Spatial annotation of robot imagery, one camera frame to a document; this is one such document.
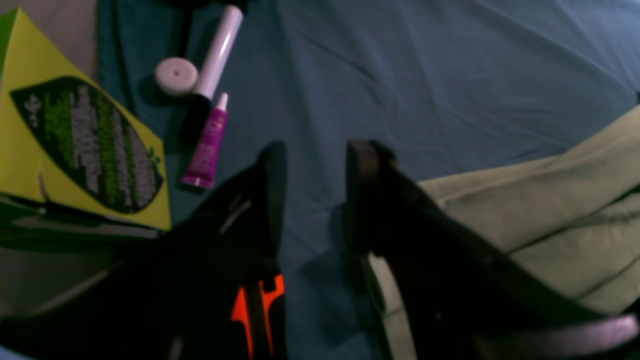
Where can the white marker pen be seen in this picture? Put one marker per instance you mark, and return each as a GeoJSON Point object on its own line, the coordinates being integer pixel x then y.
{"type": "Point", "coordinates": [211, 71]}

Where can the white round cap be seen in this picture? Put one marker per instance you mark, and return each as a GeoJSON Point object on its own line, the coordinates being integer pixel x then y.
{"type": "Point", "coordinates": [176, 76]}

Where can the light green T-shirt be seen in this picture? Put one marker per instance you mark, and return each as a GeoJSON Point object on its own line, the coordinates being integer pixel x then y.
{"type": "Point", "coordinates": [570, 221]}

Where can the purple tube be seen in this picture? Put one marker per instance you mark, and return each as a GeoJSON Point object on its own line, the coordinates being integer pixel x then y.
{"type": "Point", "coordinates": [203, 165]}

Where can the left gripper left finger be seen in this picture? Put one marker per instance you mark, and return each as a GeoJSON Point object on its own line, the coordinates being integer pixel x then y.
{"type": "Point", "coordinates": [172, 299]}

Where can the blue table cloth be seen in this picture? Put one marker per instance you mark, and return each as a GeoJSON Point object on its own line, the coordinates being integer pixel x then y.
{"type": "Point", "coordinates": [452, 86]}

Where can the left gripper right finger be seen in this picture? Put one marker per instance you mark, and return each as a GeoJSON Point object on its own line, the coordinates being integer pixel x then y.
{"type": "Point", "coordinates": [465, 300]}

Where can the green cardboard box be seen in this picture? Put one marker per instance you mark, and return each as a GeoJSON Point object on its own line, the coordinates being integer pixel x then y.
{"type": "Point", "coordinates": [76, 167]}

